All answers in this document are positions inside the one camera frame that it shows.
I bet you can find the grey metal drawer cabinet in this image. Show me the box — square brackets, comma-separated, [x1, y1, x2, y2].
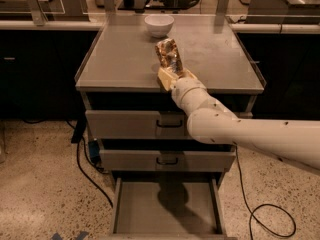
[74, 14, 267, 240]

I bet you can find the black cable right floor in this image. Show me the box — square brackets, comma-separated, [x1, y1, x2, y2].
[234, 145, 297, 240]

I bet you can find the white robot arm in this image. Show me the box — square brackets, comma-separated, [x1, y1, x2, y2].
[158, 67, 320, 170]

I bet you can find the left metal post bracket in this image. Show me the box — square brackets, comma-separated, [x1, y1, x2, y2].
[26, 0, 47, 26]

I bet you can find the blue power adapter box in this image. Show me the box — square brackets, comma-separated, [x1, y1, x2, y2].
[88, 140, 100, 161]

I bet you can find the black cable floor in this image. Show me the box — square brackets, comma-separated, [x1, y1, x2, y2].
[21, 118, 114, 209]
[234, 145, 297, 240]

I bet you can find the middle grey drawer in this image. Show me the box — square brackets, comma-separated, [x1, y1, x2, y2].
[100, 150, 235, 172]

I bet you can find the white ceramic bowl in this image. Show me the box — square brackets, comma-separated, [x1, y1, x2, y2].
[144, 14, 174, 38]

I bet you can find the top grey drawer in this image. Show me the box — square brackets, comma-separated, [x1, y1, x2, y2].
[86, 110, 190, 140]

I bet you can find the right metal post bracket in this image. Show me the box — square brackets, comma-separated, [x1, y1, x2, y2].
[216, 0, 229, 15]

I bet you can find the black cable left floor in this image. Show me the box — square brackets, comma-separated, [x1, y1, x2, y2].
[21, 118, 114, 209]

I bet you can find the white horizontal rail pipe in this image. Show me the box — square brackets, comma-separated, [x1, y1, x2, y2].
[0, 20, 320, 34]

